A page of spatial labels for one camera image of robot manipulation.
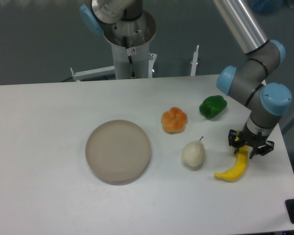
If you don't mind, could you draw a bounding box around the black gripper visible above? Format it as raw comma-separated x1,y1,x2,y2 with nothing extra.
228,121,274,159

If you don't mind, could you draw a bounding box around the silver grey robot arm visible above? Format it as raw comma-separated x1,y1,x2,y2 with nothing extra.
79,0,292,156

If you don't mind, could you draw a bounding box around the yellow banana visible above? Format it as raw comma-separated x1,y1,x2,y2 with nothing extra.
214,129,248,183

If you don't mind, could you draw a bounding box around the green bell pepper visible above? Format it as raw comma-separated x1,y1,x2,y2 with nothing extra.
199,95,227,119

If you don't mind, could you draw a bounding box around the white pear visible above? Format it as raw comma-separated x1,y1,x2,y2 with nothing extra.
181,137,206,169

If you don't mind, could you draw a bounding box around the orange pumpkin-shaped bun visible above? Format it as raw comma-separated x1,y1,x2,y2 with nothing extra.
161,107,188,134

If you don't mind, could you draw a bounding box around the beige round plate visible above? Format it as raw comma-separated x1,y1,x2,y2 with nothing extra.
85,120,151,185

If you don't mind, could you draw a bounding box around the white upright metal post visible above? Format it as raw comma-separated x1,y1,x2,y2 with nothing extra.
190,45,199,76

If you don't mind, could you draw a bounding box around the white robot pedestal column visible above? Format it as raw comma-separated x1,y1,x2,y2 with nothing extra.
111,43,152,80

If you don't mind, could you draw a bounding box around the white metal frame bracket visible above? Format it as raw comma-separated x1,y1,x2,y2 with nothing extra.
70,66,115,81

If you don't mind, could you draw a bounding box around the black cable on pedestal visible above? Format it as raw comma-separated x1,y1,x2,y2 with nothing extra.
122,36,137,79

